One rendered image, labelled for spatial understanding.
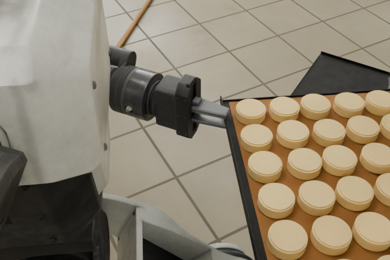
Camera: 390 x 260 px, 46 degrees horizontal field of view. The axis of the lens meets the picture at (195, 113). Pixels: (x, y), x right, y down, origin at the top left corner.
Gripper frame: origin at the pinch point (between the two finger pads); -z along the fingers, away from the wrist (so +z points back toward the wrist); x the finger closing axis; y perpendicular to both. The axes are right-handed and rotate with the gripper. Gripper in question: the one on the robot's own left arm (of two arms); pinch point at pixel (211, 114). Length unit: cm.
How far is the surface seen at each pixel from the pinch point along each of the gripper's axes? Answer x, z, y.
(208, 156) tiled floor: -77, 24, 58
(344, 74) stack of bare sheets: -76, -14, 129
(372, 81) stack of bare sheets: -76, -26, 129
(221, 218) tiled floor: -78, 9, 34
